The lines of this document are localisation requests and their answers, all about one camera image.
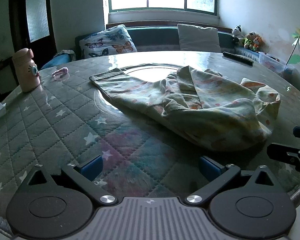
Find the plush toy in green shirt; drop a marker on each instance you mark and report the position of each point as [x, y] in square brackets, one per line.
[248, 41]

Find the black remote control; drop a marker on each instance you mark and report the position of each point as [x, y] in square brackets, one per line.
[237, 58]

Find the orange plush toy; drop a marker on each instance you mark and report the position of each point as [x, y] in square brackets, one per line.
[257, 42]

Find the pink cartoon-face bottle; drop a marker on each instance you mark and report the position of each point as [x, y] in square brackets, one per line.
[26, 72]

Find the small pink cloth item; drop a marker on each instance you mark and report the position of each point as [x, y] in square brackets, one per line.
[60, 72]

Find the plain grey pillow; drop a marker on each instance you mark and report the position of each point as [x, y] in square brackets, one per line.
[198, 38]

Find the blue corner sofa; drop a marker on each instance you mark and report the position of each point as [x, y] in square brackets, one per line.
[155, 37]

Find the crumpled blanket on sofa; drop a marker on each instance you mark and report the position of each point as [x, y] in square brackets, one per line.
[65, 54]

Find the clear plastic storage box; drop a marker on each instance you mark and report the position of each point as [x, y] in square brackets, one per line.
[275, 63]

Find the patterned pastel garment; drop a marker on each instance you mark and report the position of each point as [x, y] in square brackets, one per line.
[190, 105]

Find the quilted star table cover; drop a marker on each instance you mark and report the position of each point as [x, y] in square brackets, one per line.
[65, 120]

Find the butterfly print pillow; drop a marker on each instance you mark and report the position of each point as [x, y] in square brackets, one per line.
[107, 42]

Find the dark door with glass pane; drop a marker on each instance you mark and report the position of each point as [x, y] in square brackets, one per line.
[37, 15]

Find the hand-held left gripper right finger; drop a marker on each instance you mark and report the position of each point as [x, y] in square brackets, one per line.
[210, 168]

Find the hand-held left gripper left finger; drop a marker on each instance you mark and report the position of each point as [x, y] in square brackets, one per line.
[91, 168]

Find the black and white plush cow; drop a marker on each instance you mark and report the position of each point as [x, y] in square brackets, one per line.
[237, 33]

